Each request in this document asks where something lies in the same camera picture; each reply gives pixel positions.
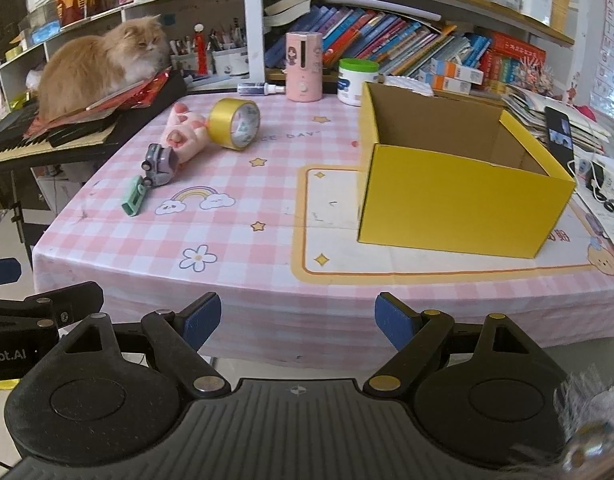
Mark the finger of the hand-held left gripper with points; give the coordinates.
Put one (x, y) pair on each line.
(62, 302)
(2, 272)

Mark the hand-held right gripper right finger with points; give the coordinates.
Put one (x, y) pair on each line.
(394, 320)

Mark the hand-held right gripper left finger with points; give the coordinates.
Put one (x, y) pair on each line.
(202, 320)

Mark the yellow cardboard box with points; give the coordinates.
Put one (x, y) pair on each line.
(457, 210)

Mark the pink checkered tablecloth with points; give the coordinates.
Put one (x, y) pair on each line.
(187, 240)

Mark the black electronic keyboard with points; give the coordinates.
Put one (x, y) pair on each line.
(17, 146)

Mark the green toy car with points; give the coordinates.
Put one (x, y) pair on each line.
(134, 196)

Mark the grey toy car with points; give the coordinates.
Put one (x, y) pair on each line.
(159, 162)

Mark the pink paw plush toy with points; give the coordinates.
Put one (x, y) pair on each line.
(187, 135)

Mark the gold tape roll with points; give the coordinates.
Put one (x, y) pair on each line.
(222, 120)

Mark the red shiny gift paper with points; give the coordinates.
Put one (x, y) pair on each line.
(137, 96)

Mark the fuzzy sleeve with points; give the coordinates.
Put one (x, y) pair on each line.
(597, 410)

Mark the orange fluffy cat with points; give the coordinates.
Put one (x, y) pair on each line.
(92, 70)

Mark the printed paper sheets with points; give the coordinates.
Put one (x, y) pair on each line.
(609, 225)

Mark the white ribbed pad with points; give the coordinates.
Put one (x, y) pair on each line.
(407, 84)

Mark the small spray bottle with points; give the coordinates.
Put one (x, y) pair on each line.
(254, 89)

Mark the white jar green lid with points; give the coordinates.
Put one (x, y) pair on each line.
(349, 85)

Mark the orange and white carton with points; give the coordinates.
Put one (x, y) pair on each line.
(444, 83)
(457, 70)

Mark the stack of magazines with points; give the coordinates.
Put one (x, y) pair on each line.
(527, 110)

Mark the black smartphone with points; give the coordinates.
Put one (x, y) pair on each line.
(558, 127)

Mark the white pen holder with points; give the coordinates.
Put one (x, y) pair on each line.
(230, 64)
(183, 62)

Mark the red figurine pen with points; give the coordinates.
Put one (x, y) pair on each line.
(202, 55)

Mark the pink humidifier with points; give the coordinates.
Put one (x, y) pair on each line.
(303, 67)

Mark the dried flower bouquet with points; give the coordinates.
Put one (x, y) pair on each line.
(534, 75)

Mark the row of slanted books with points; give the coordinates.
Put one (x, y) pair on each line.
(377, 35)

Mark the red boxed book set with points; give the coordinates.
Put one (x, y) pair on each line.
(512, 57)

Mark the white desk bookshelf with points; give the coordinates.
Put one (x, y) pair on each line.
(252, 20)

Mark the thick book lying flat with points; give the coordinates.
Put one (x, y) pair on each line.
(289, 5)

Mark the white stationery box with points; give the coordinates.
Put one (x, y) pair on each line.
(537, 7)

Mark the alphabet wall poster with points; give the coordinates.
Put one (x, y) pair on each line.
(609, 45)

